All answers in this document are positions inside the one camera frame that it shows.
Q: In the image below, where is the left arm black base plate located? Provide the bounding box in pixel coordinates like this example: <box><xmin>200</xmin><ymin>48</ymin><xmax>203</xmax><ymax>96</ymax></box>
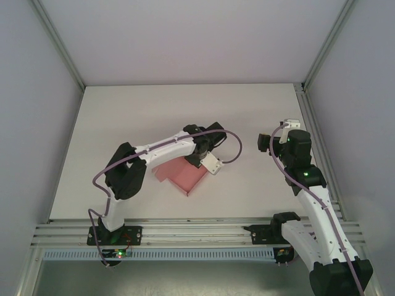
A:
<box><xmin>87</xmin><ymin>225</ymin><xmax>143</xmax><ymax>247</ymax></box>

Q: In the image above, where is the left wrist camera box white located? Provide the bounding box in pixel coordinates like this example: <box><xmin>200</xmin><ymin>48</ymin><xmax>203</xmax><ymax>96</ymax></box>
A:
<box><xmin>199</xmin><ymin>151</ymin><xmax>224</xmax><ymax>177</ymax></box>

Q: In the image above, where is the white slotted cable duct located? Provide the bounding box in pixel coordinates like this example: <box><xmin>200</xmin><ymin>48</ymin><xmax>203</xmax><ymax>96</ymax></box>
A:
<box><xmin>43</xmin><ymin>249</ymin><xmax>277</xmax><ymax>261</ymax></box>

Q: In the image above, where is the grey metal panel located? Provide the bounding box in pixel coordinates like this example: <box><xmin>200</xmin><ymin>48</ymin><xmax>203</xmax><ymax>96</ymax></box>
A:
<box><xmin>30</xmin><ymin>259</ymin><xmax>376</xmax><ymax>296</ymax></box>

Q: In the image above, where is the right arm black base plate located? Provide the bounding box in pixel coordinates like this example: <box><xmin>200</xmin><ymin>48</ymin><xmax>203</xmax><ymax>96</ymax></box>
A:
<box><xmin>243</xmin><ymin>224</ymin><xmax>306</xmax><ymax>246</ymax></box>

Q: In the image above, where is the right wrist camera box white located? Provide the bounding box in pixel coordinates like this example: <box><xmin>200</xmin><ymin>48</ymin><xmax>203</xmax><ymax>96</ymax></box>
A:
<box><xmin>279</xmin><ymin>118</ymin><xmax>302</xmax><ymax>144</ymax></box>

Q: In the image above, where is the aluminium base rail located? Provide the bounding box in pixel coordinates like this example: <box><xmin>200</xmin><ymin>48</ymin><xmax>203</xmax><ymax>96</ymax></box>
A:
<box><xmin>30</xmin><ymin>217</ymin><xmax>367</xmax><ymax>247</ymax></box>

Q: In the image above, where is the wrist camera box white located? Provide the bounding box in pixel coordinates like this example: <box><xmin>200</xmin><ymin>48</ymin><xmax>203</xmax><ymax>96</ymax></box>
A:
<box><xmin>199</xmin><ymin>151</ymin><xmax>224</xmax><ymax>177</ymax></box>
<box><xmin>279</xmin><ymin>118</ymin><xmax>302</xmax><ymax>144</ymax></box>

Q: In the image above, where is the circuit board with green light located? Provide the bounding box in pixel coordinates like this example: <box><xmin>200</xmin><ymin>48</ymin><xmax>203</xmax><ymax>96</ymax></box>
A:
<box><xmin>101</xmin><ymin>248</ymin><xmax>133</xmax><ymax>260</ymax></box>

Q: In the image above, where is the red wire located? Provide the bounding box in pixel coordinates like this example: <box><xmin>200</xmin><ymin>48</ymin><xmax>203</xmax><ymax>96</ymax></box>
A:
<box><xmin>122</xmin><ymin>233</ymin><xmax>135</xmax><ymax>252</ymax></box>

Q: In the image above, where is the aluminium frame post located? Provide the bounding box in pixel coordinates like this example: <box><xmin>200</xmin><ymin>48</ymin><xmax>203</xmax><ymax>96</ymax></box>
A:
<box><xmin>301</xmin><ymin>0</ymin><xmax>356</xmax><ymax>93</ymax></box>
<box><xmin>30</xmin><ymin>0</ymin><xmax>86</xmax><ymax>91</ymax></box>

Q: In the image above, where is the pink paper box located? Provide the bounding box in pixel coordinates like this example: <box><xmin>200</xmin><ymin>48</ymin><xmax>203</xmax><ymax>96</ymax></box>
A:
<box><xmin>153</xmin><ymin>157</ymin><xmax>208</xmax><ymax>198</ymax></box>

